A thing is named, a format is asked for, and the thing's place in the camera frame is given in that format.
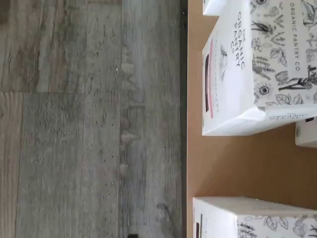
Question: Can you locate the white floral box green strip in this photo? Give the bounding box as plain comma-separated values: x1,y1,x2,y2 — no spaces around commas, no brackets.
192,196,317,238

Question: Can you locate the white floral box pink strip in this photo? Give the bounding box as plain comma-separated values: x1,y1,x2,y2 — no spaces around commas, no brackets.
295,115,317,147
202,0,317,137

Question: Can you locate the wooden shelf board with boxes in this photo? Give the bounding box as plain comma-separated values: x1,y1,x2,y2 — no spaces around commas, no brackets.
187,0,317,238

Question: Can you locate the white floral box yellow strip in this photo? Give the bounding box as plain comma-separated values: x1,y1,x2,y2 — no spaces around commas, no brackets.
202,0,225,17

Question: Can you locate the black metal shelf frame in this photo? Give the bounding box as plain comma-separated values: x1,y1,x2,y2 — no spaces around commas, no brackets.
179,0,189,238

